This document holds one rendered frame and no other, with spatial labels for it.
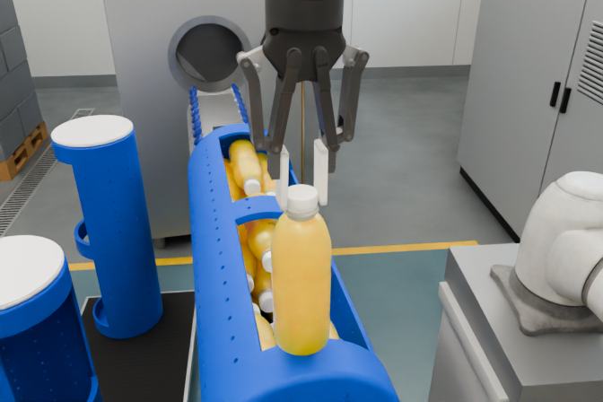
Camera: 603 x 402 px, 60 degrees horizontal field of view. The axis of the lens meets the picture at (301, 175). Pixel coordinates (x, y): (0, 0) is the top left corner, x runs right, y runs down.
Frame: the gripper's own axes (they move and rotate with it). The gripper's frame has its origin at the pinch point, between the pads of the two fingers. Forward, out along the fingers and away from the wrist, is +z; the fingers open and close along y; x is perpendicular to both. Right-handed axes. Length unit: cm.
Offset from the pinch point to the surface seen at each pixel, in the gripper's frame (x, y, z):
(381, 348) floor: -106, -67, 149
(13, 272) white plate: -56, 50, 47
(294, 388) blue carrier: 5.1, 1.8, 27.5
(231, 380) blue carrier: -0.3, 9.3, 30.0
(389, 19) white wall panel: -471, -222, 81
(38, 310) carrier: -47, 45, 51
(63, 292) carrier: -53, 41, 52
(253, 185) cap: -57, -4, 32
